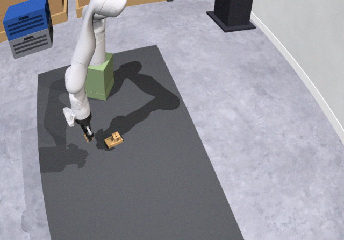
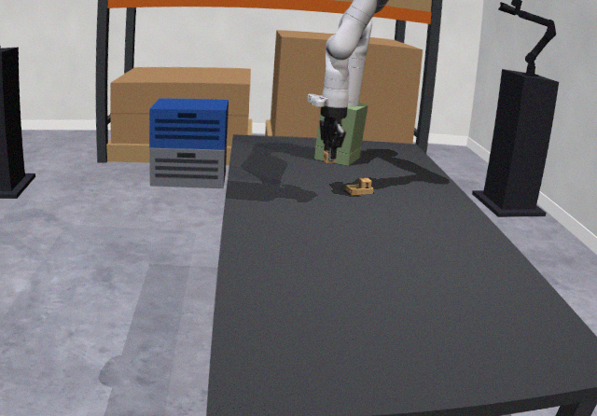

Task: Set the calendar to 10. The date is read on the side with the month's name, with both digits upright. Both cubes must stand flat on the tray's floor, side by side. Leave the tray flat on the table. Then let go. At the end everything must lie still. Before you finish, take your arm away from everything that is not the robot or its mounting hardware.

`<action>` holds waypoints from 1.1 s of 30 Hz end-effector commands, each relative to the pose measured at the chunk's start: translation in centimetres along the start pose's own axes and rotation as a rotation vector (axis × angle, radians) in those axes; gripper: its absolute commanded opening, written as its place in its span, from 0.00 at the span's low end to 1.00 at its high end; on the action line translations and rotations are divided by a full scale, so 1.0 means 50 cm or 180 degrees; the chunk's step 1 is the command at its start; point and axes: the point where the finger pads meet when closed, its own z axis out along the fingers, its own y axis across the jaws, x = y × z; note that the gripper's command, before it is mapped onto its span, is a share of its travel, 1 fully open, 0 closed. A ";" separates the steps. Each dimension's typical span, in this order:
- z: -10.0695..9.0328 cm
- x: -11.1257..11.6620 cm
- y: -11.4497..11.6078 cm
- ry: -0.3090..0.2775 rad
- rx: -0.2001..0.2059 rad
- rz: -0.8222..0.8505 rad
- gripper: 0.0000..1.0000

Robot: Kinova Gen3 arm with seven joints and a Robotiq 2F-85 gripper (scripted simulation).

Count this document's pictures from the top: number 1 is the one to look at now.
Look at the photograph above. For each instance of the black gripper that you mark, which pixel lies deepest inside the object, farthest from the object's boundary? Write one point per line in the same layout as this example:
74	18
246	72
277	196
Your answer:
85	125

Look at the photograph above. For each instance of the tan rectangular tray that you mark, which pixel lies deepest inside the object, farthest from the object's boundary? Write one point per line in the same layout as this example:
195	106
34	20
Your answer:
110	142

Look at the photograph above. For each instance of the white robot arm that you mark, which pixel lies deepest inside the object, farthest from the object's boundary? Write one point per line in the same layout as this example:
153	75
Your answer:
90	50

